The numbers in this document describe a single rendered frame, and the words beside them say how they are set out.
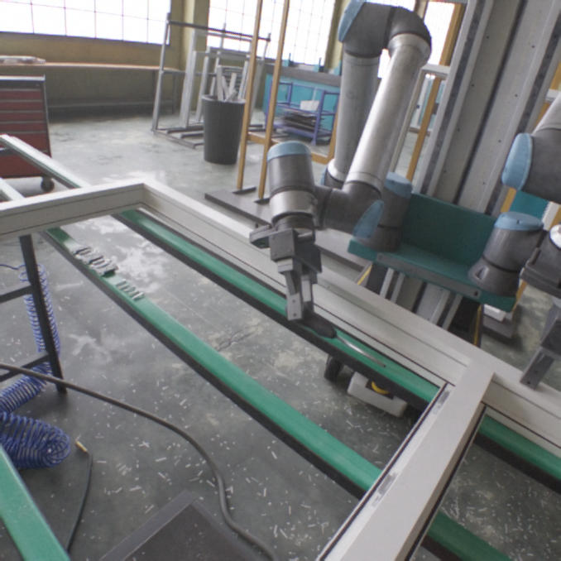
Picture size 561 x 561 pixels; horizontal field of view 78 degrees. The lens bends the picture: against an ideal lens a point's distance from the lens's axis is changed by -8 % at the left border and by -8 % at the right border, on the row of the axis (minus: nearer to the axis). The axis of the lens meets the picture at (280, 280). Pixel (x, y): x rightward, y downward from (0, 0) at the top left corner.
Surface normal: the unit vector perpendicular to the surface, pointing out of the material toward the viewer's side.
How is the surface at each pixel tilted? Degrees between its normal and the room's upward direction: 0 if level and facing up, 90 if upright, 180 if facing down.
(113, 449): 0
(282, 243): 56
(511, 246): 90
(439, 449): 0
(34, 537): 0
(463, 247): 90
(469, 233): 90
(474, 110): 90
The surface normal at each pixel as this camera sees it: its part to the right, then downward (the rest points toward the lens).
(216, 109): -0.26, 0.53
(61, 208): 0.75, 0.44
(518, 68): -0.48, 0.40
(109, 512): 0.15, -0.84
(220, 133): 0.02, 0.58
